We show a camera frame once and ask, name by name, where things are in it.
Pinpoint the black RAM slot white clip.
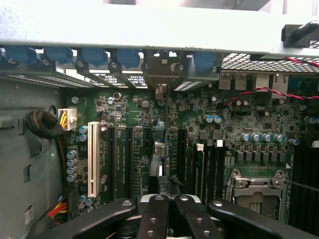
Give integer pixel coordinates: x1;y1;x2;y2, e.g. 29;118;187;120
214;139;225;202

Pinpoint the long black expansion slot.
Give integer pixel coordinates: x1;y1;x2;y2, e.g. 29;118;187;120
124;126;135;197
107;125;117;200
177;128;187;180

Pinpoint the metal CPU socket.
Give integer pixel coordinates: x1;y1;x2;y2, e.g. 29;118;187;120
225;169;287;222

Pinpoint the short black expansion slot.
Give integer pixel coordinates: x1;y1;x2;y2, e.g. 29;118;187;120
143;127;152;155

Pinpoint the white expansion slot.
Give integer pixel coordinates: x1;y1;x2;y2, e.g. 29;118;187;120
87;121;100;199

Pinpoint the green motherboard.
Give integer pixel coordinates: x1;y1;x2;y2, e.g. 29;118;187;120
63;74;319;239

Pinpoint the thin silver locking lever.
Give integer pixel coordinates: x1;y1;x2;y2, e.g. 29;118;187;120
284;179;319;192

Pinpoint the white barcode sticker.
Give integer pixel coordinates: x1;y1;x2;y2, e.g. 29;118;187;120
24;205;34;225

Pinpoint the white power connector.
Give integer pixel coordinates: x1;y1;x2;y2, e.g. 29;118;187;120
57;108;78;131

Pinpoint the silver USB port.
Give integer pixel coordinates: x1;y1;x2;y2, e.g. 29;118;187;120
219;73;232;90
234;73;247;90

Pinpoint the silver rear port block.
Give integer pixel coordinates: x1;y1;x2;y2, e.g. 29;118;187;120
255;74;270;93
271;74;289;99

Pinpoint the blue slot clip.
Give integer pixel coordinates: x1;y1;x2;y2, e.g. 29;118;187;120
4;46;38;65
44;47;74;64
81;47;109;67
116;48;140;69
194;51;216;74

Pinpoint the open black PC case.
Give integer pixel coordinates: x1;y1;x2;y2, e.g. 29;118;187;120
0;0;319;239

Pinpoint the coloured power wire bundle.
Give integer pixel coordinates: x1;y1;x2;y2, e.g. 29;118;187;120
46;191;78;225

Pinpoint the red black twisted wire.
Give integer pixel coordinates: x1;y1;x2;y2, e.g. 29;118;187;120
224;87;319;107

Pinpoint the black braided cable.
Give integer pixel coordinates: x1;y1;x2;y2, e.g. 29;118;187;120
24;109;68;195

